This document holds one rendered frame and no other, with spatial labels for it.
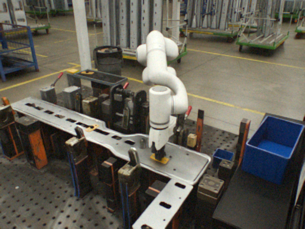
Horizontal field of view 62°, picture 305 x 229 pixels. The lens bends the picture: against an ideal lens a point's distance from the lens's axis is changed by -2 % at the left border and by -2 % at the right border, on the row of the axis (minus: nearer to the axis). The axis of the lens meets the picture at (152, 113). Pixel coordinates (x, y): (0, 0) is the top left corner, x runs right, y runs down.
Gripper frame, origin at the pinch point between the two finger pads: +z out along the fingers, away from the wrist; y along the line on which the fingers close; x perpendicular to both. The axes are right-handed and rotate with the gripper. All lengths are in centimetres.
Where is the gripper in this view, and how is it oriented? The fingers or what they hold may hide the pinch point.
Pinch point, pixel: (159, 154)
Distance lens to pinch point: 117.0
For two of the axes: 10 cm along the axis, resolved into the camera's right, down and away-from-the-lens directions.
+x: 8.5, 2.4, -4.8
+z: 0.1, 8.9, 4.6
